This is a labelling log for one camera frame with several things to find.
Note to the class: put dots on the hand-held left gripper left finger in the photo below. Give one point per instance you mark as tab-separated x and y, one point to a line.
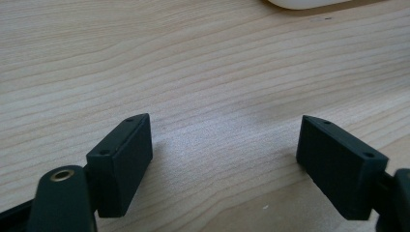
124	167

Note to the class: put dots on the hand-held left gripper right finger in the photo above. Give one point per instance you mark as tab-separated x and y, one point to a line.
338	167

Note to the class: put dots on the white rounded object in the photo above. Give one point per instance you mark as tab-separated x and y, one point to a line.
303	3

